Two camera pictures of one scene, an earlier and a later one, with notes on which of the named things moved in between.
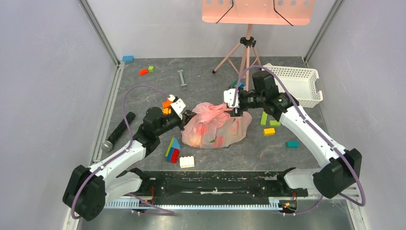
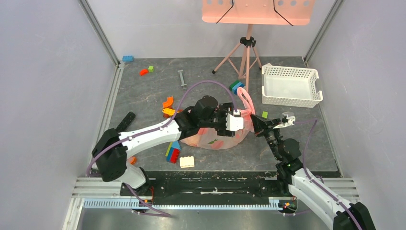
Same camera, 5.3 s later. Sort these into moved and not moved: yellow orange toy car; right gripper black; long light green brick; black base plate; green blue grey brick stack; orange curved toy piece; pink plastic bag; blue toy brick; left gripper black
Moved: right gripper black; pink plastic bag; left gripper black
Not moved: long light green brick; orange curved toy piece; green blue grey brick stack; black base plate; yellow orange toy car; blue toy brick
